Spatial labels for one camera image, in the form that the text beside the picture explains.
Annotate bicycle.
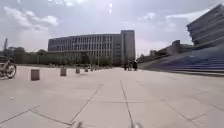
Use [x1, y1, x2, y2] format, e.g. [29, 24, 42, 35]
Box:
[0, 58, 18, 80]

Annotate row of trees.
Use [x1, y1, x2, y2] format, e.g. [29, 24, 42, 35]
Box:
[0, 46, 114, 67]

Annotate grey stone slab plaza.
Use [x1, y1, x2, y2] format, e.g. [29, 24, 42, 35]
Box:
[0, 65, 224, 128]

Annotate person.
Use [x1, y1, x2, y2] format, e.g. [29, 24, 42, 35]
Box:
[131, 59, 139, 72]

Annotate distant low building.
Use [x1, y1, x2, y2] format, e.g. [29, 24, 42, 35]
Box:
[149, 39, 195, 58]

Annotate wide grey building with tower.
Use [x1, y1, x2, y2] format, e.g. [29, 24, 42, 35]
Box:
[47, 29, 137, 66]

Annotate dark glass building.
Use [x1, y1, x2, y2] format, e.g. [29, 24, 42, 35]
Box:
[186, 2, 224, 51]

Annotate wide stone stairs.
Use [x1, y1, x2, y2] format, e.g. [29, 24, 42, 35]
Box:
[137, 44, 224, 77]

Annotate row of stone bollards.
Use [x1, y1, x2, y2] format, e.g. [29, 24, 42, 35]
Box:
[30, 64, 101, 82]

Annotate robot's own part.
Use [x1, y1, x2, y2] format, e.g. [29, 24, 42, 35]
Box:
[130, 122, 144, 128]
[70, 121, 84, 128]

